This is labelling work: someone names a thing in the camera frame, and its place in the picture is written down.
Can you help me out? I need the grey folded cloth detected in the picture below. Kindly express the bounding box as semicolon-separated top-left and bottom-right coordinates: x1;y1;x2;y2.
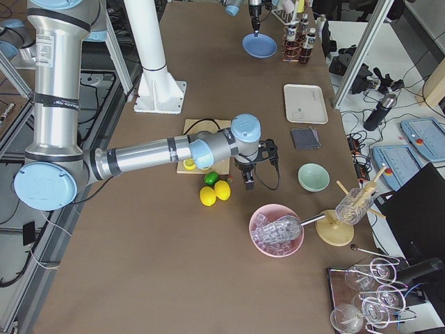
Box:
291;127;321;150

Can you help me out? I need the black thermos bottle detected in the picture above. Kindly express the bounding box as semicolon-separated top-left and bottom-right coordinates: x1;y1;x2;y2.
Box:
363;93;397;132

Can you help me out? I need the yellow lemon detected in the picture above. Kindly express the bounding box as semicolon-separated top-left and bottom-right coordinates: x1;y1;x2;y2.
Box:
199;186;216;207
213;180;232;200

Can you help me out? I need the pink bowl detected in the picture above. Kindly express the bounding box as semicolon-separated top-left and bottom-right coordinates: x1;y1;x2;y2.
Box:
249;204;304;257

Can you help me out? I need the metal ice scoop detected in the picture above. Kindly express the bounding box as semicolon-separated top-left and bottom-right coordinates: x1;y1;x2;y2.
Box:
267;214;325;244

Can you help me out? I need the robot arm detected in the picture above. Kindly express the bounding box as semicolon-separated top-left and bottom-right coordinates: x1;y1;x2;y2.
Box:
14;1;278;211
218;0;273;37

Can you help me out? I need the cream plastic tray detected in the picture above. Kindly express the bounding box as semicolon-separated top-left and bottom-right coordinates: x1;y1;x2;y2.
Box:
284;83;328;125

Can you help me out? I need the lemon slice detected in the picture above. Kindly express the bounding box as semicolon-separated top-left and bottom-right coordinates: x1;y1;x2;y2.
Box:
183;159;197;170

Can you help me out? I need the green bowl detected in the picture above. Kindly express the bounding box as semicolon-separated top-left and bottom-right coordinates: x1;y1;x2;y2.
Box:
298;163;330;192

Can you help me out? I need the clear glass cup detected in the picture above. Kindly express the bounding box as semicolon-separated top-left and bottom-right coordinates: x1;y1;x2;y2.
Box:
335;188;373;225

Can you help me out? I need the copper wire bottle rack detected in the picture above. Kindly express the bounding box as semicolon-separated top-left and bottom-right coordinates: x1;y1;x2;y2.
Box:
282;19;316;64

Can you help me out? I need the wooden cutting board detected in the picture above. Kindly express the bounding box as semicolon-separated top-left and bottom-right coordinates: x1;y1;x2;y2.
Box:
177;118;231;175

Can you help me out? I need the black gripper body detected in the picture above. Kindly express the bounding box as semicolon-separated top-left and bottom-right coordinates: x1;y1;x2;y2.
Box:
248;0;273;21
234;138;278;174

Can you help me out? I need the blue round plate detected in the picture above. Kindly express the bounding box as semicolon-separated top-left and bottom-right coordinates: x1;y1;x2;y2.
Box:
242;33;277;58

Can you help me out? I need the dark drink bottle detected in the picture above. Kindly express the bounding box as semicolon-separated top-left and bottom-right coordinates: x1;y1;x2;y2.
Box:
299;28;316;64
284;19;299;56
299;13;309;35

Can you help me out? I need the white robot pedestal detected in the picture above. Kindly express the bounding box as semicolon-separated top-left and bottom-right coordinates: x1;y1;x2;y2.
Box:
124;0;186;115

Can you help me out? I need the wine glass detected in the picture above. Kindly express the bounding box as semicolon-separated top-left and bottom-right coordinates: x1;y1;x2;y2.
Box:
330;304;364;333
369;257;396;285
376;285;406;314
345;264;375;292

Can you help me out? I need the ice cubes pile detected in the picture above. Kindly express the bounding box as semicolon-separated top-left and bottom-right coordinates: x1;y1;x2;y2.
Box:
250;213;303;256

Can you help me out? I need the wooden cup stand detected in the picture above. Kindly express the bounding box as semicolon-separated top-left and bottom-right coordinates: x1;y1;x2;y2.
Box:
316;166;386;246

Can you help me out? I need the blue teach pendant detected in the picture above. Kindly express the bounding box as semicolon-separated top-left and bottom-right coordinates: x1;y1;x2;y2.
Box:
371;145;423;191
400;118;444;162

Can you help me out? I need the black laptop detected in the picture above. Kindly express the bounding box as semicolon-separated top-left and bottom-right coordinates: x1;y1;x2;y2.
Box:
375;163;444;262

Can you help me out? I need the green lime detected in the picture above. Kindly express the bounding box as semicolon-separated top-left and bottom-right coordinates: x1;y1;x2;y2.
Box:
204;171;220;186

